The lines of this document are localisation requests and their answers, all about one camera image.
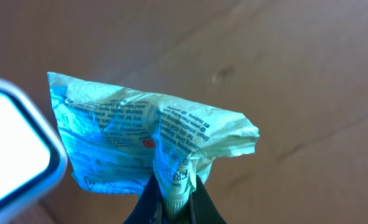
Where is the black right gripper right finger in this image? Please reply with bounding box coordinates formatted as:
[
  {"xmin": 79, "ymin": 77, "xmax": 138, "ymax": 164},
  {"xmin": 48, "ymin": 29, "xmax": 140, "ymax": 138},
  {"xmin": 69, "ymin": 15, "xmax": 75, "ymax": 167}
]
[{"xmin": 189, "ymin": 175, "xmax": 227, "ymax": 224}]

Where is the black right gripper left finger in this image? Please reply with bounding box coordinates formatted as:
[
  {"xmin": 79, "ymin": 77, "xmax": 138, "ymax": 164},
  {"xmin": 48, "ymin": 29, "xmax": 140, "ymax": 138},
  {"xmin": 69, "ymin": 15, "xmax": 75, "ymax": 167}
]
[{"xmin": 124, "ymin": 174, "xmax": 163, "ymax": 224}]

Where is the teal wet wipes pack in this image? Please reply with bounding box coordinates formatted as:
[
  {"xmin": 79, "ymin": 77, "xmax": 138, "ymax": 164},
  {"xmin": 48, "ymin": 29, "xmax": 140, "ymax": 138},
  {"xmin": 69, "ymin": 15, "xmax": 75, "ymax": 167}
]
[{"xmin": 47, "ymin": 72, "xmax": 259, "ymax": 219}]

